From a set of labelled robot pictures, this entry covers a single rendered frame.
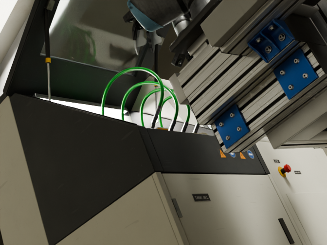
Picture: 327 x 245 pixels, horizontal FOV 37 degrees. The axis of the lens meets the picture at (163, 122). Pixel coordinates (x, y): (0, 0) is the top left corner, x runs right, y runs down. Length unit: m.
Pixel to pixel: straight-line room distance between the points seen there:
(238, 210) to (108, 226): 0.44
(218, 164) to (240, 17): 0.76
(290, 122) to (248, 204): 0.54
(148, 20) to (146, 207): 0.55
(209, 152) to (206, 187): 0.18
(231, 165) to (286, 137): 0.54
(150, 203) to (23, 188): 0.68
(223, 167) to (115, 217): 0.44
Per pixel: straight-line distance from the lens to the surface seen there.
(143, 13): 1.42
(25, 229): 1.96
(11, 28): 4.88
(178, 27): 2.04
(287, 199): 2.02
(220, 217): 1.58
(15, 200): 2.02
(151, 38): 1.85
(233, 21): 1.10
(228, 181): 1.72
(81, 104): 2.23
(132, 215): 1.51
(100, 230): 1.62
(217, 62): 1.28
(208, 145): 1.75
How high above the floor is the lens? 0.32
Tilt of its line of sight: 24 degrees up
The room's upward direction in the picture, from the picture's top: 23 degrees counter-clockwise
